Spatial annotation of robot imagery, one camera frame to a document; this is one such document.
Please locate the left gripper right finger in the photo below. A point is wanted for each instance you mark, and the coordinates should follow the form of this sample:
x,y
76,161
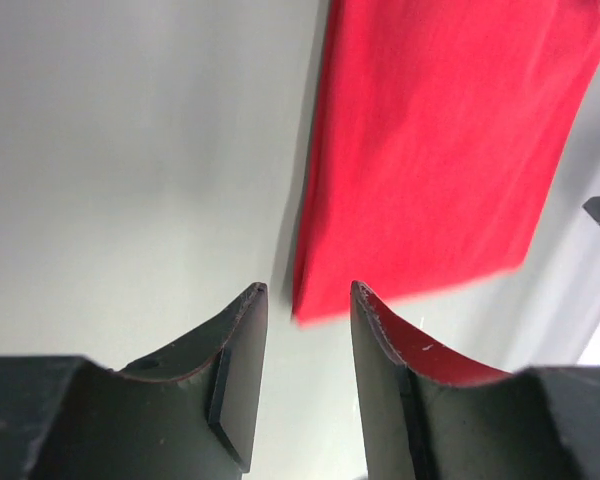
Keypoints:
x,y
429,412

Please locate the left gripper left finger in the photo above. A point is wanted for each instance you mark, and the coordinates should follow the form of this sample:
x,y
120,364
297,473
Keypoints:
x,y
185,411

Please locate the red t shirt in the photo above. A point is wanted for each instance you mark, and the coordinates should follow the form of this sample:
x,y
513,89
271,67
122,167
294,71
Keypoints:
x,y
438,129

